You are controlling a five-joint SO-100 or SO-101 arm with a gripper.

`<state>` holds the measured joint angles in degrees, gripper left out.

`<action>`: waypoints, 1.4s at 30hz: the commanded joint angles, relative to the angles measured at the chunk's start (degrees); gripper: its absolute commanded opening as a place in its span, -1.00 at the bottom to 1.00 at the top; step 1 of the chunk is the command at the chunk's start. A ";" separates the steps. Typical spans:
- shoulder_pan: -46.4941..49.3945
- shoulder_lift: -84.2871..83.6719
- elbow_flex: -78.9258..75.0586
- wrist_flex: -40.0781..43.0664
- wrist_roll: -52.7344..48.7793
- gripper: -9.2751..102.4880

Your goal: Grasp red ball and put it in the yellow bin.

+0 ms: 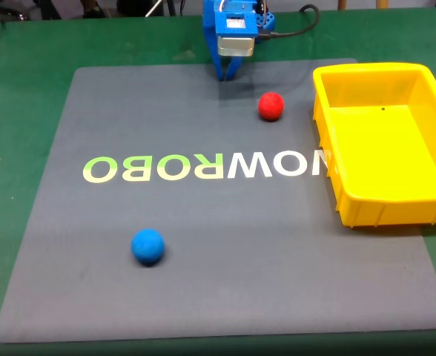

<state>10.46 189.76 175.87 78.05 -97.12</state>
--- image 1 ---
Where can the red ball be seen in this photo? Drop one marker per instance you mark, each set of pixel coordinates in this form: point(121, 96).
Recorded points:
point(271, 106)

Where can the yellow plastic bin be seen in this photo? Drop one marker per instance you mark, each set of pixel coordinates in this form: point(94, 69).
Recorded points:
point(385, 148)

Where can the blue ball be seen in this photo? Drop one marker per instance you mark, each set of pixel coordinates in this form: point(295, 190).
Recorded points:
point(147, 246)

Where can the wooden leg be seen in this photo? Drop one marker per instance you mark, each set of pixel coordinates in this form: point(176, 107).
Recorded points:
point(380, 3)
point(342, 4)

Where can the grey mat with lettering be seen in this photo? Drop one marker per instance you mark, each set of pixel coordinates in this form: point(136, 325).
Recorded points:
point(203, 241)

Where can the green table cloth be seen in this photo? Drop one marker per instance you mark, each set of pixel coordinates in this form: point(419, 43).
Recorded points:
point(25, 92)

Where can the silver camera box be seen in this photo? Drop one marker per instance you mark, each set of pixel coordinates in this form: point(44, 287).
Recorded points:
point(236, 45)

